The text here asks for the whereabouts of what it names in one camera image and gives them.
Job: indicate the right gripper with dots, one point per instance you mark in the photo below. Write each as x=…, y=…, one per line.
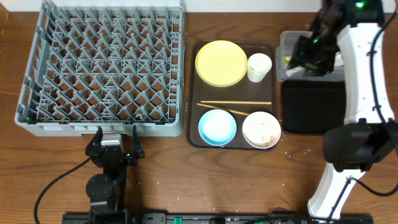
x=301, y=54

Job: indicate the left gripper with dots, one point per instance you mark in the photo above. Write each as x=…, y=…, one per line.
x=114, y=154

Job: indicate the pink white bowl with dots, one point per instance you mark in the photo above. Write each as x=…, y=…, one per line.
x=261, y=130

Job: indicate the light blue bowl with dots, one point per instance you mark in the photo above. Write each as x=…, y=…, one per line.
x=217, y=127

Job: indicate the white paper napkin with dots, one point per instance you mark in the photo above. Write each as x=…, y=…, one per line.
x=338, y=63

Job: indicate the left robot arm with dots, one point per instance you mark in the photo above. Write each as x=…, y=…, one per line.
x=107, y=190

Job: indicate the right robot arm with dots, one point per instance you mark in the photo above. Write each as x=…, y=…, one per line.
x=355, y=30

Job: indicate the black waste tray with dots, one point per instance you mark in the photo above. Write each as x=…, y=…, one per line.
x=312, y=107

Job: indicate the clear plastic bin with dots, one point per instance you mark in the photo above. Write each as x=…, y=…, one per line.
x=288, y=39

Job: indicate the white paper cup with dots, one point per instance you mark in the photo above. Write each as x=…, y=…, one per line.
x=258, y=67

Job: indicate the grey dish rack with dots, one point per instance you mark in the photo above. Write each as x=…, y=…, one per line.
x=114, y=65

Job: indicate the dark brown serving tray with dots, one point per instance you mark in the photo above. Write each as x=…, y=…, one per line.
x=244, y=90

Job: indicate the yellow plate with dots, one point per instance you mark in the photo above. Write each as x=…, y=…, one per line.
x=221, y=63

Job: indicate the lower wooden chopstick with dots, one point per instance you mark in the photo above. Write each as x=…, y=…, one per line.
x=225, y=109

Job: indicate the wooden chopstick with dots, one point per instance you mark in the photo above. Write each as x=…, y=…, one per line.
x=225, y=109
x=240, y=102

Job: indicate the upper wooden chopstick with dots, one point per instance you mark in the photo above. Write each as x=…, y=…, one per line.
x=240, y=102

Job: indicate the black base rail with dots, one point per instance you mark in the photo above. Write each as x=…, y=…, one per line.
x=161, y=218

